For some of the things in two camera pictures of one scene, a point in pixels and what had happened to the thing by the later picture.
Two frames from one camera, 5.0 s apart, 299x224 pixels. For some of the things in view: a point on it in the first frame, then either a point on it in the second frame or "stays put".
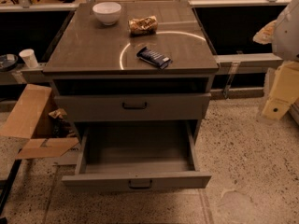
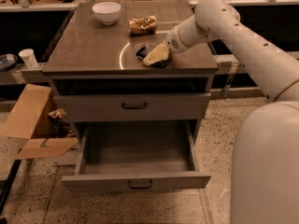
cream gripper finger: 276,108 → 159,53
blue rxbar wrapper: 153,58 stays put
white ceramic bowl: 107,12 stays put
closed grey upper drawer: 133,107 stays put
